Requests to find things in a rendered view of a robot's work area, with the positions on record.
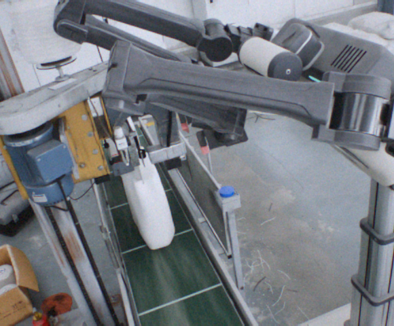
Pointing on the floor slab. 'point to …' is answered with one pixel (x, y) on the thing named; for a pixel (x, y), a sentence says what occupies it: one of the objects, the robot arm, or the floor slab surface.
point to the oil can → (39, 318)
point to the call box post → (235, 252)
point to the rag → (56, 305)
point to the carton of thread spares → (10, 301)
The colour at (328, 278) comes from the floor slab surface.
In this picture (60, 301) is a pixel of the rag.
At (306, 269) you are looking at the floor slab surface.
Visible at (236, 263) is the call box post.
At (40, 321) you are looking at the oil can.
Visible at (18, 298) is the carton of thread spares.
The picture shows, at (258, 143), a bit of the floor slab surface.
